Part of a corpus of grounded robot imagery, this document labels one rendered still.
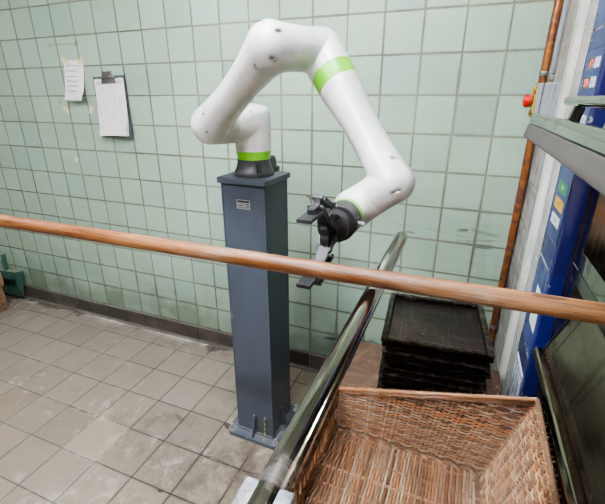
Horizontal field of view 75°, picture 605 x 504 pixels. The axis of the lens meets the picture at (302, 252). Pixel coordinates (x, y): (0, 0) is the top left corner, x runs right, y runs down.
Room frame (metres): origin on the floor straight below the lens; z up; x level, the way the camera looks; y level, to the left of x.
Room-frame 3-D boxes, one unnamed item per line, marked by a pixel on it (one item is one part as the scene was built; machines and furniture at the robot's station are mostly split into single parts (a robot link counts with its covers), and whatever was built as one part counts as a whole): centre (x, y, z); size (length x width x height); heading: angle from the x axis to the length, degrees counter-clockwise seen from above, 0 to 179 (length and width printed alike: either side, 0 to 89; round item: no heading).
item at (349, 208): (0.94, -0.10, 1.19); 0.12 x 0.06 x 0.09; 68
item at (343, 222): (0.87, -0.07, 1.19); 0.09 x 0.07 x 0.08; 158
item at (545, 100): (1.31, -0.75, 1.46); 0.10 x 0.07 x 0.10; 158
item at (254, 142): (1.49, 0.19, 1.36); 0.16 x 0.13 x 0.19; 130
